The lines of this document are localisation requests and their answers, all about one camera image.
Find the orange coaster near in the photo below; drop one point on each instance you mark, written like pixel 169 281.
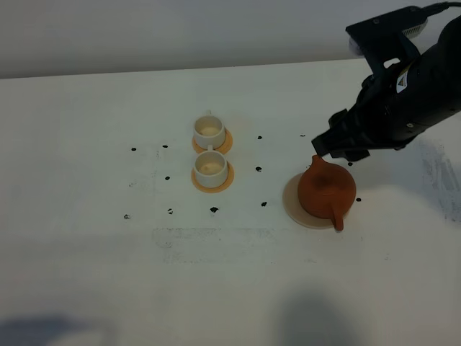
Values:
pixel 224 186

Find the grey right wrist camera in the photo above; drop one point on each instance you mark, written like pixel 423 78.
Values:
pixel 409 21

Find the white teacup far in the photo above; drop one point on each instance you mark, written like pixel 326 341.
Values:
pixel 209 130

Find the beige round teapot coaster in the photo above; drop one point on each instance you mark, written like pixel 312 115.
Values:
pixel 296 212

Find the white teacup near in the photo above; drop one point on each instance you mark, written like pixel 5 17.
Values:
pixel 211 168

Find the white teacup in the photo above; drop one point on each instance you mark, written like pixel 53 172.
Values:
pixel 209 130
pixel 211 168

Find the brown clay teapot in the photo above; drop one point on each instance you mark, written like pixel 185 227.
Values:
pixel 327 191

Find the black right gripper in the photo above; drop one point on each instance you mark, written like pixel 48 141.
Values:
pixel 423 93

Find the orange coaster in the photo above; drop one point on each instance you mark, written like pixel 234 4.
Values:
pixel 224 148
pixel 224 186

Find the orange coaster far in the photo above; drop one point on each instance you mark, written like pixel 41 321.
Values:
pixel 224 148

